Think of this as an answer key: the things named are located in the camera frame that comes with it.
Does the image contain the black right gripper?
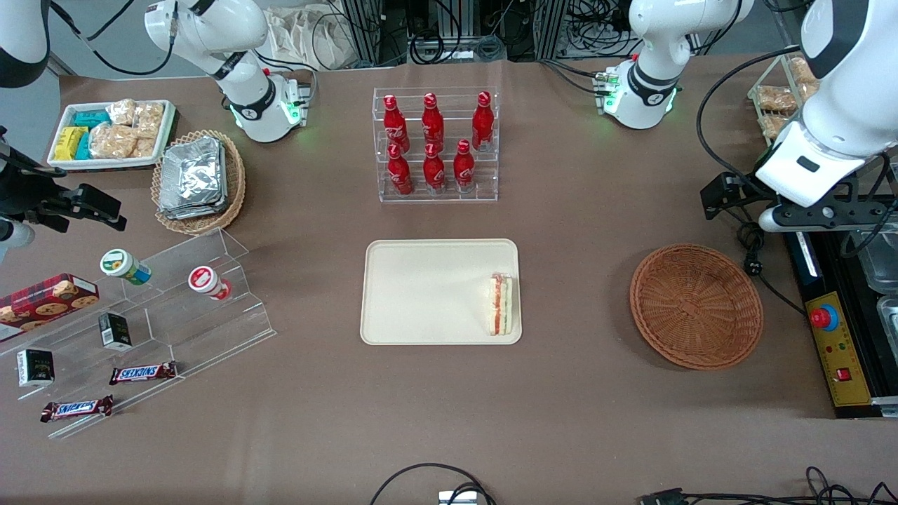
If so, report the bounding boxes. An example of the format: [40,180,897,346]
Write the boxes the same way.
[0,126,128,233]

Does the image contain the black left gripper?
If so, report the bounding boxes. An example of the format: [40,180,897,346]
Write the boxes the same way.
[699,171,898,231]

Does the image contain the triangle sandwich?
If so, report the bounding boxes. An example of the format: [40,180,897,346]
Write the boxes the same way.
[487,271,515,337]

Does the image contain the white rectangular snack tray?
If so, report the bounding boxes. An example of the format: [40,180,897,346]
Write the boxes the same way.
[47,99,177,172]

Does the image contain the round brown wicker basket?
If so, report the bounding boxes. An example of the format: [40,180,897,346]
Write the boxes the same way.
[629,243,764,371]

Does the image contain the oval tan wicker basket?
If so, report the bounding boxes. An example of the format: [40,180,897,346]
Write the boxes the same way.
[150,129,247,236]

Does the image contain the beige plastic tray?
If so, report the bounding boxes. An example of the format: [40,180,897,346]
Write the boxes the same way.
[360,238,523,346]

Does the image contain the green lid white cup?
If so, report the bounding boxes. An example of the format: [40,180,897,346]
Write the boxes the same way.
[99,248,152,286]

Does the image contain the yellow snack pack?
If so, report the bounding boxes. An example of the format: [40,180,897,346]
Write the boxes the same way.
[53,126,89,161]

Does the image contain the silver foil pouch stack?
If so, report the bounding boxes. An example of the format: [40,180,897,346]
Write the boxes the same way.
[159,136,228,220]

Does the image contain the red plaid cookie box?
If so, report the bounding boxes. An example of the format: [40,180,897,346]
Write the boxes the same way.
[0,273,100,344]

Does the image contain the red lid white cup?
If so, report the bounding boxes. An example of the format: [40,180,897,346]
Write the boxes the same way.
[187,264,233,302]

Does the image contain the clear acrylic step shelf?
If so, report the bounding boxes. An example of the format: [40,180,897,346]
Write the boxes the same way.
[0,227,277,440]

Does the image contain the small black white carton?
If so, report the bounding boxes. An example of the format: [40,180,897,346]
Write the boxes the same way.
[16,348,56,389]

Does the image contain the clear plastic container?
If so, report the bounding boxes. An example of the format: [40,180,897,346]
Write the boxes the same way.
[847,228,898,295]
[876,295,898,353]

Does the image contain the snickers chocolate bar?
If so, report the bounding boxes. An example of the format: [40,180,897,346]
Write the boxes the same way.
[109,361,179,386]
[39,395,115,424]

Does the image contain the black machine with yellow panel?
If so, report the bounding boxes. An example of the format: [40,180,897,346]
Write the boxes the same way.
[779,224,898,420]

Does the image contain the red cola bottle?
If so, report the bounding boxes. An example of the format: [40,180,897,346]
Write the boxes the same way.
[422,142,447,192]
[387,143,414,196]
[382,94,410,154]
[421,92,445,147]
[453,139,476,192]
[471,90,495,152]

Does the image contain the white cloth bag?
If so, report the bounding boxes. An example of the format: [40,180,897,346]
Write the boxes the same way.
[265,6,356,72]

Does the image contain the clear acrylic bottle rack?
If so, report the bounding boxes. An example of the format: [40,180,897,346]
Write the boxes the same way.
[372,86,500,205]

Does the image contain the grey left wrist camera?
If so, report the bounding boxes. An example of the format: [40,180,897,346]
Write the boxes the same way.
[757,205,802,234]

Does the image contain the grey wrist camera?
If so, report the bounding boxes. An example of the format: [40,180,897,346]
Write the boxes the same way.
[757,205,802,234]
[0,216,35,263]

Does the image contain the black power cord with plug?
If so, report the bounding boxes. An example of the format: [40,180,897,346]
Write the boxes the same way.
[730,210,809,318]

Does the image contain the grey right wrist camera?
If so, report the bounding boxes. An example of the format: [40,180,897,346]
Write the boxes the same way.
[0,216,35,263]

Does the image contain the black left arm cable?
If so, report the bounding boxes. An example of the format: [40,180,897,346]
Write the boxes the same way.
[695,45,807,184]

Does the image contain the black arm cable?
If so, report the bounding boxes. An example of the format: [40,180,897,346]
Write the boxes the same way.
[695,45,807,184]
[48,0,177,76]

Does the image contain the white wire basket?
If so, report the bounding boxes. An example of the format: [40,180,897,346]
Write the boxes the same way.
[746,50,822,147]

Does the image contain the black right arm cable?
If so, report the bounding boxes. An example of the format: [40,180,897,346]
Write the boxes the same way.
[48,0,177,76]

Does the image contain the black base cables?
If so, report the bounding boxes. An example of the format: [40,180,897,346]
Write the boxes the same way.
[539,58,612,96]

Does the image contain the black cable bundle with plug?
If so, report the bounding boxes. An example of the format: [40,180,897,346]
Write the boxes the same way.
[638,466,898,505]

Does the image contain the aluminium frame rack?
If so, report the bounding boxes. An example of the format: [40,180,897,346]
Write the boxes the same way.
[330,0,636,65]

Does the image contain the black looped cable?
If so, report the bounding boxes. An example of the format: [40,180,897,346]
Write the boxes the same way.
[370,462,497,505]

